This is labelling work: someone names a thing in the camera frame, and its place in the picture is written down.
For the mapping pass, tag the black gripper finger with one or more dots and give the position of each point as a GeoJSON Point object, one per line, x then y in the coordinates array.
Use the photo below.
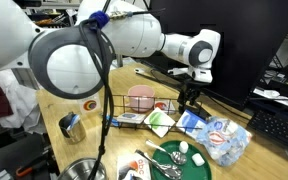
{"type": "Point", "coordinates": [195, 102]}
{"type": "Point", "coordinates": [183, 105]}

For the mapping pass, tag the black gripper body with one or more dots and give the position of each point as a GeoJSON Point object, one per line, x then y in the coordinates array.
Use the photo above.
{"type": "Point", "coordinates": [191, 88]}

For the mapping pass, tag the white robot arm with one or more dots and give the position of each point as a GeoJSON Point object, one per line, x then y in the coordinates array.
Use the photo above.
{"type": "Point", "coordinates": [134, 33]}

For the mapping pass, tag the blue white packet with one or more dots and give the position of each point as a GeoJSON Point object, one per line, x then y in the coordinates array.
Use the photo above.
{"type": "Point", "coordinates": [190, 122]}

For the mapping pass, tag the white card red print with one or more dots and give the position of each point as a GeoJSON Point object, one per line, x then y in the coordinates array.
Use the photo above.
{"type": "Point", "coordinates": [164, 106]}

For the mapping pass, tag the white card green print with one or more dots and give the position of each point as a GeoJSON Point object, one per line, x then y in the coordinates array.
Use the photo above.
{"type": "Point", "coordinates": [159, 121]}

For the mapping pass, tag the black monitor stand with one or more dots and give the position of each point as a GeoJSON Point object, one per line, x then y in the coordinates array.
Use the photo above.
{"type": "Point", "coordinates": [157, 76]}

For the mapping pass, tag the white marshmallow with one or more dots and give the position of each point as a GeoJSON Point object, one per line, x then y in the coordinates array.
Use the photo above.
{"type": "Point", "coordinates": [198, 159]}
{"type": "Point", "coordinates": [183, 147]}

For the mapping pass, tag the pink ceramic cup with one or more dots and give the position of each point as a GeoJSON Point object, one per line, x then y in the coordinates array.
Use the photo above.
{"type": "Point", "coordinates": [140, 96]}

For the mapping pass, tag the clear plastic bag blue print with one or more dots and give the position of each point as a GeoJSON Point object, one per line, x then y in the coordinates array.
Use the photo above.
{"type": "Point", "coordinates": [224, 140]}

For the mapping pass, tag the small steel spoon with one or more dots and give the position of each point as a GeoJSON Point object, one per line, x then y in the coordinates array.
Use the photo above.
{"type": "Point", "coordinates": [177, 157]}

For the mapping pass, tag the green round plate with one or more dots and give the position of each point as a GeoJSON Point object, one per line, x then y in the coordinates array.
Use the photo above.
{"type": "Point", "coordinates": [190, 170]}

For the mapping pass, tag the large steel spoon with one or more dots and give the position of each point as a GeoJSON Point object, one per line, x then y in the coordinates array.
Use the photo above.
{"type": "Point", "coordinates": [167, 170]}

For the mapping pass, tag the small blue white tube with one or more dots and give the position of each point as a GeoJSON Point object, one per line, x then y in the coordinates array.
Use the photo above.
{"type": "Point", "coordinates": [114, 121]}

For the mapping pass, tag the large black monitor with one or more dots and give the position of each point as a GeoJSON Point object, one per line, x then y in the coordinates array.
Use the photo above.
{"type": "Point", "coordinates": [257, 46]}

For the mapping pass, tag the abc picture card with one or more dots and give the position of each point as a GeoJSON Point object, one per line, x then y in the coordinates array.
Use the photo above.
{"type": "Point", "coordinates": [134, 168]}

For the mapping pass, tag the black keyboard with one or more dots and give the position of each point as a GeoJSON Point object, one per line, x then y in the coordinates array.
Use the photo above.
{"type": "Point", "coordinates": [277, 128]}

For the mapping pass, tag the white standing card box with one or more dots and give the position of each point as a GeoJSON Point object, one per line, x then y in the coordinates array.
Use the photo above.
{"type": "Point", "coordinates": [90, 105]}

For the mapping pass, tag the small steel pitcher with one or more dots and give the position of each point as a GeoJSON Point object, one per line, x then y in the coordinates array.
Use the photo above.
{"type": "Point", "coordinates": [74, 133]}

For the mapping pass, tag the steel pot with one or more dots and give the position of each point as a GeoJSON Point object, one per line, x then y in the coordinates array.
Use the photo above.
{"type": "Point", "coordinates": [79, 171]}

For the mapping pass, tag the white cloth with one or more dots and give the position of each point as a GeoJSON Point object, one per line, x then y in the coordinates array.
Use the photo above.
{"type": "Point", "coordinates": [20, 106]}

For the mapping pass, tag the white wrist mount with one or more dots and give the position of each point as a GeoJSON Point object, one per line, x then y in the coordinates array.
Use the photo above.
{"type": "Point", "coordinates": [200, 75]}

